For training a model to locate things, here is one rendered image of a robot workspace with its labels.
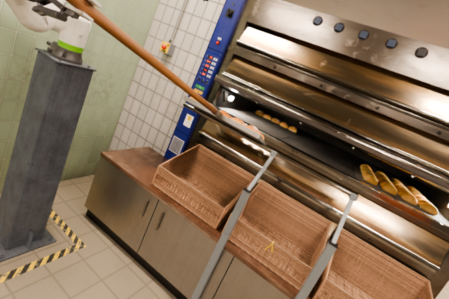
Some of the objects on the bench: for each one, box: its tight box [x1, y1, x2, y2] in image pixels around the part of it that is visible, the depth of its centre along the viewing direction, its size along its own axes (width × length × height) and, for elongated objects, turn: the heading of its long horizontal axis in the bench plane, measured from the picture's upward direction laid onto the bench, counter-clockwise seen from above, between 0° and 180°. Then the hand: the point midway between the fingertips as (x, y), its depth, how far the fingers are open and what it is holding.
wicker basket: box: [221, 181, 333, 291], centre depth 167 cm, size 49×56×28 cm
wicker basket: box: [152, 144, 255, 230], centre depth 189 cm, size 49×56×28 cm
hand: (83, 5), depth 61 cm, fingers closed on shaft, 3 cm apart
